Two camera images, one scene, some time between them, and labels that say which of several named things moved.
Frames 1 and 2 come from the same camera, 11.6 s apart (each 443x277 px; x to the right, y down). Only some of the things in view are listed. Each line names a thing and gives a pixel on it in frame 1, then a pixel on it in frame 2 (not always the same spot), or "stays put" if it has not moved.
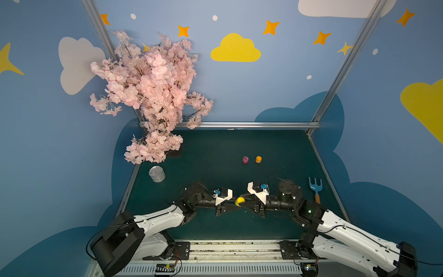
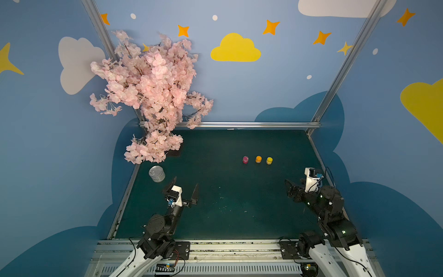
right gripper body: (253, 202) -> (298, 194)
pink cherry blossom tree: (157, 79) stays put
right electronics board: (309, 269) stays put
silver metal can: (157, 173) stays put
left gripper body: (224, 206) -> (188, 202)
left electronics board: (165, 268) stays put
